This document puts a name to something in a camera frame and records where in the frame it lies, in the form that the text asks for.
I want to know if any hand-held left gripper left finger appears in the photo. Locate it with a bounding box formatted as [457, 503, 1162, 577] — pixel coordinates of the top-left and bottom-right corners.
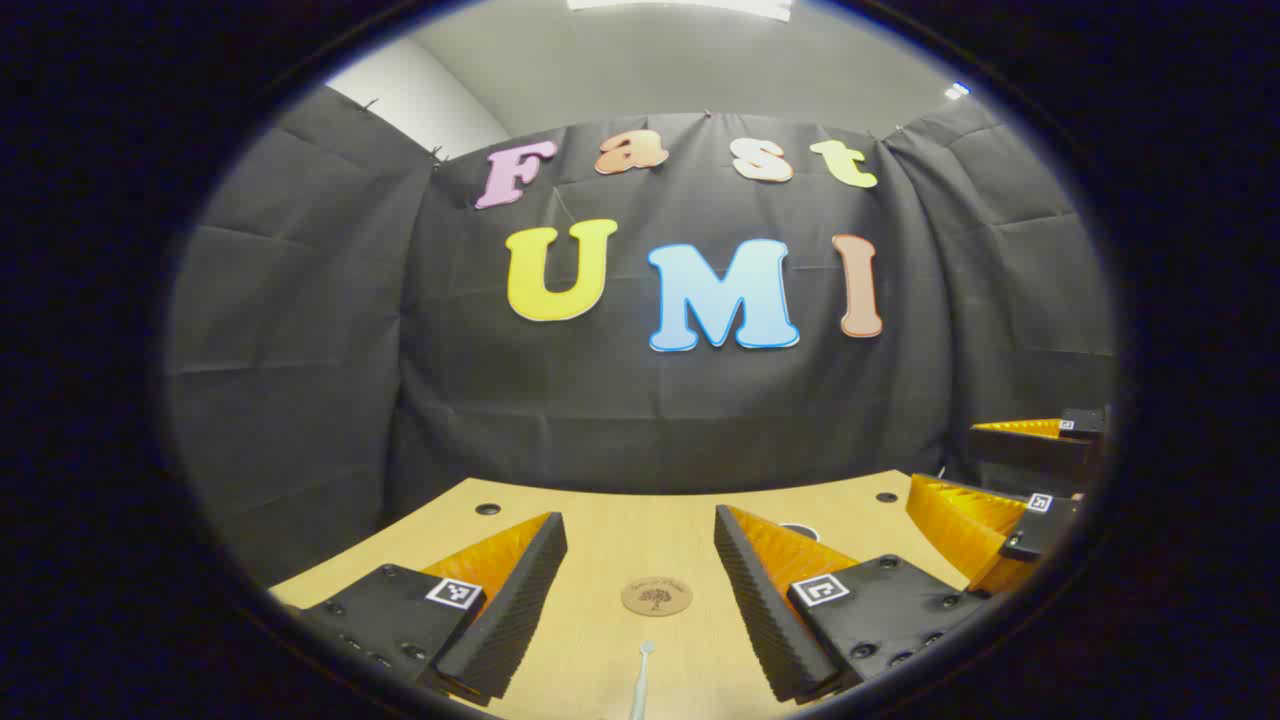
[297, 511, 569, 708]

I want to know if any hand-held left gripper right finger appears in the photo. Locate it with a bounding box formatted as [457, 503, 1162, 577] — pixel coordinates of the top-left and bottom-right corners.
[713, 505, 986, 704]

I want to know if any round cork coaster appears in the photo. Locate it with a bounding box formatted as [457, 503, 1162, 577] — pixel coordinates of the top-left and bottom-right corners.
[620, 576, 694, 618]

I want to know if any pale green toothbrush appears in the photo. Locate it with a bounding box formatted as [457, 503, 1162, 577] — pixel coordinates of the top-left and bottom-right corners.
[628, 640, 657, 720]

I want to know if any light wooden desktop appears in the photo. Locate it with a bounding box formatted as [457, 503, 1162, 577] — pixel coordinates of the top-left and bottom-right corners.
[268, 468, 1001, 720]

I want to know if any black backdrop cloth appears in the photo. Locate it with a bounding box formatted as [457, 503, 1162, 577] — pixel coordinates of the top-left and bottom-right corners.
[165, 85, 1116, 591]

